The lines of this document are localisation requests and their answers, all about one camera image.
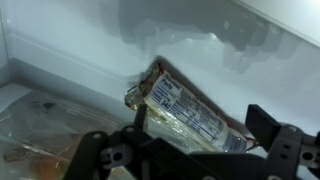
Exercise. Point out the brown snack packet with label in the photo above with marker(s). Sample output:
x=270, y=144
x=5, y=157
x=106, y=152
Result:
x=177, y=108

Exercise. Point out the clear plastic bag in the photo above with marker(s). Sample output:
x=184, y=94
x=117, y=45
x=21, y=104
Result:
x=39, y=134

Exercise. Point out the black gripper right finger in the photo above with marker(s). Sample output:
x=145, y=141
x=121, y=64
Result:
x=265, y=129

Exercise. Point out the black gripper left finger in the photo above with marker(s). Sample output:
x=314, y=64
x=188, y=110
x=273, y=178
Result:
x=140, y=117

